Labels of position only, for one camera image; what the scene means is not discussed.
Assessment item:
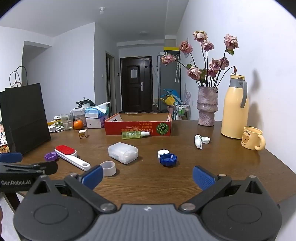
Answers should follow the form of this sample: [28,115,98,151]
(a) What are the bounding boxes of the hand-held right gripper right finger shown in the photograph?
[180,166,269,213]

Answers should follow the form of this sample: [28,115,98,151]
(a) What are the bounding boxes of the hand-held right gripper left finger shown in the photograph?
[28,165,116,214]

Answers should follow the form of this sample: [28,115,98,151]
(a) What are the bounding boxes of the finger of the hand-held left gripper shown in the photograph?
[0,152,23,163]
[0,160,58,175]

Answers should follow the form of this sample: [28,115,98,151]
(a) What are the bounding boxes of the red and white lint brush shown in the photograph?
[54,145,91,171]

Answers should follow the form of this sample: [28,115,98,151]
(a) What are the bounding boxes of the blue bottle cap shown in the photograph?
[159,153,177,167]

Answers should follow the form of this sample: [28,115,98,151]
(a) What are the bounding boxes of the green spray bottle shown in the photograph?
[122,130,151,139]

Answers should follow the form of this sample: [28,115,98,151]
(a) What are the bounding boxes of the red cardboard box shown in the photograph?
[104,112,172,137]

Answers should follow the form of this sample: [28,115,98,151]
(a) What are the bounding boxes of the beige tape roll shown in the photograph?
[100,161,117,177]

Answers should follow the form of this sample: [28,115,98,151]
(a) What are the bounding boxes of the colourful printed packet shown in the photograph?
[0,124,11,153]

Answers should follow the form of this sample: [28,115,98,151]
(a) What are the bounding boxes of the clear plastic swab box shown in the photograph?
[108,142,138,165]

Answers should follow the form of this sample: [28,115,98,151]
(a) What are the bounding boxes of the black paper bag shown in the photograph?
[0,65,52,155]

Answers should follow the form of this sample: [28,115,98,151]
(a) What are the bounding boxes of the clear drinking glass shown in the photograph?
[61,113,73,131]

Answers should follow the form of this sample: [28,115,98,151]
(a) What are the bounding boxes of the purple and white tissue pack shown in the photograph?
[86,116,109,128]

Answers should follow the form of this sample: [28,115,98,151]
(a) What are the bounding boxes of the clear plastic food container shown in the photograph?
[73,108,87,127]

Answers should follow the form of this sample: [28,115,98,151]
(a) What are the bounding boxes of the yellow bear mug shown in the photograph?
[241,126,266,151]

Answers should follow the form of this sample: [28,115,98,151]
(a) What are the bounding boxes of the blue tissue pack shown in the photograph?
[85,101,110,118]

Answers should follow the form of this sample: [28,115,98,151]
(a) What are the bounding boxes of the pink textured vase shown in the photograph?
[196,86,218,127]

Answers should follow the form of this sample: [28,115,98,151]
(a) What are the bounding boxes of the yellow thermos jug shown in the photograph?
[221,74,249,139]

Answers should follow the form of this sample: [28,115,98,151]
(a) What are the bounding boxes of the black plastic holder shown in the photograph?
[76,99,95,108]

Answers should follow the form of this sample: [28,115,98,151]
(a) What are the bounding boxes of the purple translucent wrap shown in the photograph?
[184,85,192,105]

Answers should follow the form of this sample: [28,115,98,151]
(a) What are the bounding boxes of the dark side door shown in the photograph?
[106,51,115,116]

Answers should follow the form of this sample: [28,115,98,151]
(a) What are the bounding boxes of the dark brown entrance door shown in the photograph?
[120,56,153,113]

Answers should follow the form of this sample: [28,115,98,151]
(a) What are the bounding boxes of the dried pink roses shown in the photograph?
[161,30,239,88]

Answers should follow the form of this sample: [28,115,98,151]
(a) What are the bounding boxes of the grey refrigerator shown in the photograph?
[157,54,181,110]

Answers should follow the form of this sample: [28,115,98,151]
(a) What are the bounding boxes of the white folded umbrella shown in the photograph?
[175,54,181,82]

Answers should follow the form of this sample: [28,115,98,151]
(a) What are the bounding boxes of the white power adapter with cable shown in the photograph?
[47,122,65,133]

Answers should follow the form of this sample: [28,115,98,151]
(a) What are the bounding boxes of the white wire cart with bottles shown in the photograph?
[172,103,190,121]

